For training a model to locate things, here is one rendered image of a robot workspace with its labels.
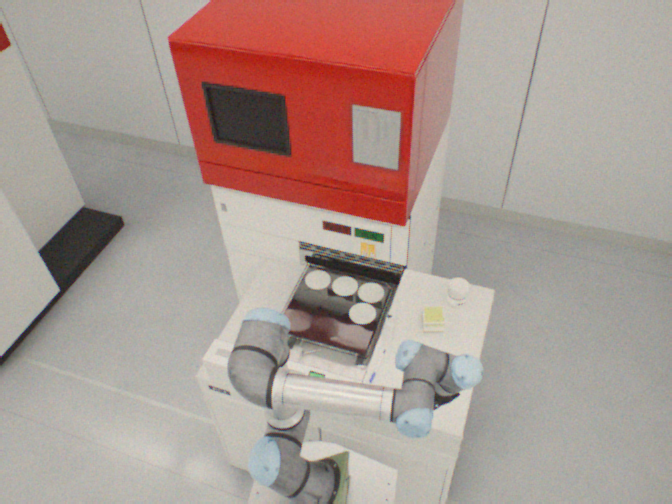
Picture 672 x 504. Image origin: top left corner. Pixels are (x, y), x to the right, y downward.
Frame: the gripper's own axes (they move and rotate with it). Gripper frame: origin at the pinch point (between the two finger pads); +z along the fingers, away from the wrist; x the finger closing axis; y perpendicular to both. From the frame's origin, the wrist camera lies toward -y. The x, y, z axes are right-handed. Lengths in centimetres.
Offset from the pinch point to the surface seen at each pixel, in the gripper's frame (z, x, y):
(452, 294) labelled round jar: 25, 43, -17
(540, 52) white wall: 49, 184, -96
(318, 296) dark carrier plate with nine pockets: 54, 11, -45
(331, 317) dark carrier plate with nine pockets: 49, 9, -35
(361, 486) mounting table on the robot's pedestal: 32.4, -19.5, 17.4
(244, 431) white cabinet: 86, -35, -19
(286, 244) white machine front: 63, 15, -72
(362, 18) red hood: -19, 50, -104
